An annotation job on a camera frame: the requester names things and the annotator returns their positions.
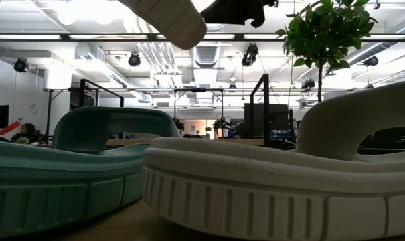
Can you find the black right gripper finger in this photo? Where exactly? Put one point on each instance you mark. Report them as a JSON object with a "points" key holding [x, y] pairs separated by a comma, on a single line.
{"points": [[235, 13]]}

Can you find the white foam slide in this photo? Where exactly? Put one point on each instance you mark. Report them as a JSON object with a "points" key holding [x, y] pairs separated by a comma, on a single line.
{"points": [[178, 26], [255, 174]]}

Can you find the teal foam slide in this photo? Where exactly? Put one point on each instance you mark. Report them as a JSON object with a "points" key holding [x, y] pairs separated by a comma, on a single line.
{"points": [[55, 167]]}

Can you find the green plant in black pot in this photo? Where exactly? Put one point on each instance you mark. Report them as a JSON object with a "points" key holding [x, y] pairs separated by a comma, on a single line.
{"points": [[326, 30]]}

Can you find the black monitor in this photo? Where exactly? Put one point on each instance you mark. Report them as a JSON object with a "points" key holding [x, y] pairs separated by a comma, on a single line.
{"points": [[279, 120]]}

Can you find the person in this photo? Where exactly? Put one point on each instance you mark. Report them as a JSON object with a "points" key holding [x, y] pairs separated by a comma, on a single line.
{"points": [[27, 132]]}

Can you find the red slanted bar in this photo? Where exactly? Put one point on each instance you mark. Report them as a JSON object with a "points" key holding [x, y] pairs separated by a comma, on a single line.
{"points": [[8, 128]]}

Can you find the black round hanging camera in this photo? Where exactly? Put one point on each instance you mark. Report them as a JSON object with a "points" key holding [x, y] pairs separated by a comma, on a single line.
{"points": [[21, 65], [134, 59], [307, 84], [250, 55], [371, 61]]}

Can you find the ribbed silver air duct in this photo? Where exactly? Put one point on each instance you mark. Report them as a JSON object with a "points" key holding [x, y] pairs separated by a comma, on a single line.
{"points": [[205, 57]]}

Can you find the black workstation frame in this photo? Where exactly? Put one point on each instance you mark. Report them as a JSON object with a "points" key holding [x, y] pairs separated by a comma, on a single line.
{"points": [[198, 90]]}

